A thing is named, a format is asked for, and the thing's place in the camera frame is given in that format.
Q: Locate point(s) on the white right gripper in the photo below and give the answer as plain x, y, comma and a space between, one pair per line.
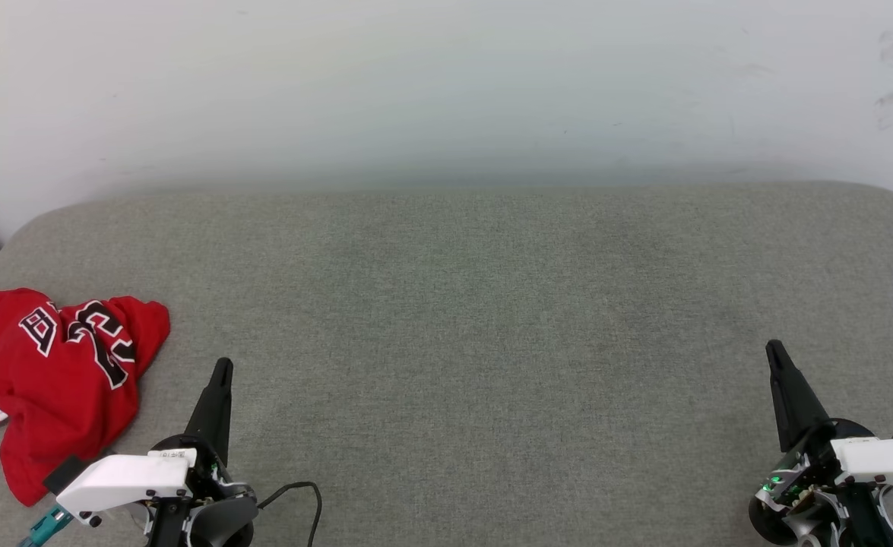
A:
883, 462

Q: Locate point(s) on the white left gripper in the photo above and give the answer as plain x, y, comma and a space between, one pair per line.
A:
123, 482

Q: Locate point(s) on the red white basketball jersey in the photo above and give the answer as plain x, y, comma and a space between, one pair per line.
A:
66, 395

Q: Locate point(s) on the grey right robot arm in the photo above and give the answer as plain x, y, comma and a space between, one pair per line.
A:
769, 528

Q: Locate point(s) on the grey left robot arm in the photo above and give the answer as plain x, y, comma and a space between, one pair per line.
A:
222, 524

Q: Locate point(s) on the grey fabric sofa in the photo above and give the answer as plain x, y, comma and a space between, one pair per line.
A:
492, 342

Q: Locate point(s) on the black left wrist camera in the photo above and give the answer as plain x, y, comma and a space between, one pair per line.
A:
64, 473

